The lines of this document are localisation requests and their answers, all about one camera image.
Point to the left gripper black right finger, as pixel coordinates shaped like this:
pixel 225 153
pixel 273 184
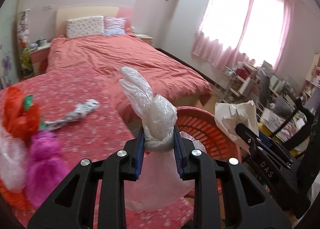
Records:
pixel 246 203

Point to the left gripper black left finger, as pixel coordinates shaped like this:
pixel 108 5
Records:
pixel 92 194

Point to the magenta plastic bag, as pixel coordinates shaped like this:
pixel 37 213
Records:
pixel 45 169

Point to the clear bubble wrap bag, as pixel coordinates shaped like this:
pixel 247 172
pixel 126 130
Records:
pixel 13 162

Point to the white paper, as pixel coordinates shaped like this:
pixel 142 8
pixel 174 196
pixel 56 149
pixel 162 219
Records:
pixel 228 116

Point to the knotted translucent plastic bag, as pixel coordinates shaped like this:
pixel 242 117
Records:
pixel 159 184

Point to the orange plastic bag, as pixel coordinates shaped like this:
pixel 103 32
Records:
pixel 17 122
pixel 16 200

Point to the white black-print plastic bag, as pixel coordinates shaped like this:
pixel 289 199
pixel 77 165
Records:
pixel 81 111

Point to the green plastic bag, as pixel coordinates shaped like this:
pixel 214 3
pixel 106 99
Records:
pixel 27 104

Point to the orange plastic laundry basket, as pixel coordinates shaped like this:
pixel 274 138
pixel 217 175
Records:
pixel 200 124

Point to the red floral bedspread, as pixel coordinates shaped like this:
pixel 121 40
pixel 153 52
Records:
pixel 98 135

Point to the pink white nightstand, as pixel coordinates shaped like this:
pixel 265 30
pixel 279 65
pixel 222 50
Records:
pixel 39 59

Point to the salmon pink duvet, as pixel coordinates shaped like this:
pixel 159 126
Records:
pixel 106 55

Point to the pink window curtain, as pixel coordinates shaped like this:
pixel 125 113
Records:
pixel 252 31

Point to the plush toy display tube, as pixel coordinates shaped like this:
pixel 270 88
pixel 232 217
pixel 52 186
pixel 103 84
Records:
pixel 23 40

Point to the floral white pillow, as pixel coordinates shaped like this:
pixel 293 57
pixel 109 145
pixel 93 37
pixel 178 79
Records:
pixel 84 27

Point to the far side nightstand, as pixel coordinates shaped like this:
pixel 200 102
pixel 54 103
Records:
pixel 145 38

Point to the pink striped pillow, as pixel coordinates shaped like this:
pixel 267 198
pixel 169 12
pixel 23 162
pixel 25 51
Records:
pixel 114 26

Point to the beige pink headboard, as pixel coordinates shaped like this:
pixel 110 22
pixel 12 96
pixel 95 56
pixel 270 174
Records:
pixel 64 14

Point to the white wire shelf rack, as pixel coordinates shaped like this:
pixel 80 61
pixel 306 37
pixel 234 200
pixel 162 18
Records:
pixel 230 80

